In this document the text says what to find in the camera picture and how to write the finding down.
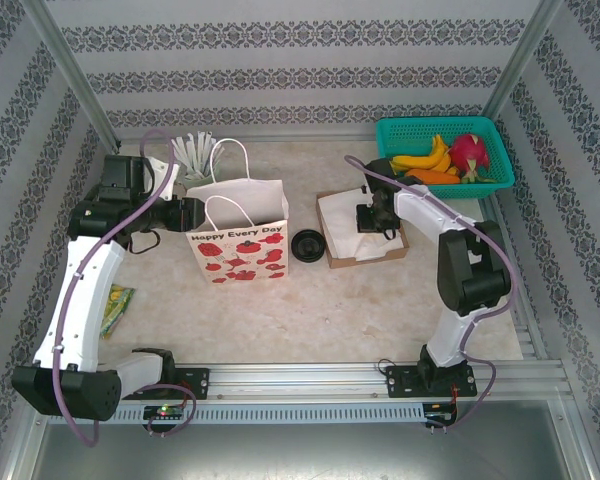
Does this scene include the white paper napkins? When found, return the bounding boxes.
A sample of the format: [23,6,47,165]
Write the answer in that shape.
[319,193,404,264]

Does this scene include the white red paper gift bag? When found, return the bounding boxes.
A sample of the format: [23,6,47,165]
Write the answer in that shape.
[185,138,290,285]

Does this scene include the brown cardboard napkin box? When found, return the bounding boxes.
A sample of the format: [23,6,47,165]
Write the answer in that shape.
[315,189,410,270]

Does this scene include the black plastic cup lid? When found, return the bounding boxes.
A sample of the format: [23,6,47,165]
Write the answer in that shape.
[290,228,326,264]

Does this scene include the orange toy fruit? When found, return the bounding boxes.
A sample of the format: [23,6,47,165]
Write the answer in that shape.
[404,168,461,185]

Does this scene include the yellow banana bunch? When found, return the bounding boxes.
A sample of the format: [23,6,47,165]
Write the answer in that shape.
[388,133,454,174]

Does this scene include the teal plastic basket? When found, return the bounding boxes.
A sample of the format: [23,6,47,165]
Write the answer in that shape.
[375,115,516,200]

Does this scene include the green yellow snack packet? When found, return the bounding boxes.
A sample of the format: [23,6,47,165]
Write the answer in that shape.
[99,283,136,341]

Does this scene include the pink dragon fruit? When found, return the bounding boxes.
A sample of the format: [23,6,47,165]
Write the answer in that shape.
[447,133,492,183]

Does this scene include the left small circuit board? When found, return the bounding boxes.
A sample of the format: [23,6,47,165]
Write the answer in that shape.
[143,404,186,420]

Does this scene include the small circuit board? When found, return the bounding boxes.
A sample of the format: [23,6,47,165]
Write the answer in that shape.
[143,404,186,420]
[424,403,459,426]

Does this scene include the right small circuit board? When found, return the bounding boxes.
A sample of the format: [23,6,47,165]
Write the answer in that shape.
[424,403,459,426]

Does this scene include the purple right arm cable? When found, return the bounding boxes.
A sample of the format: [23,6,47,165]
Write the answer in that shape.
[343,154,517,434]

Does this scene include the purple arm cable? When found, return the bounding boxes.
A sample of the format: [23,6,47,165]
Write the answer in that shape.
[51,128,199,448]
[343,154,517,434]

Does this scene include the aluminium frame post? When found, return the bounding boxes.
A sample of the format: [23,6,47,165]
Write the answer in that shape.
[22,0,121,151]
[482,0,566,121]

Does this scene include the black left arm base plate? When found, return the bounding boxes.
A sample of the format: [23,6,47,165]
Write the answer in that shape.
[129,367,212,401]

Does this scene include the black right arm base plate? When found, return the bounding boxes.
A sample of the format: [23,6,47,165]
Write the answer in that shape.
[383,363,476,399]

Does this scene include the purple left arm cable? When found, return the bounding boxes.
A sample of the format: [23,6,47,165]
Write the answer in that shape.
[51,128,199,448]

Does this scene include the aluminium mounting rail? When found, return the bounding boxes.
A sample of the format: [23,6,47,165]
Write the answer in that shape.
[27,362,576,401]

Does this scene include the grey slotted cable duct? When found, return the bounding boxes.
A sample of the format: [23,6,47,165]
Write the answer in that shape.
[114,402,426,424]

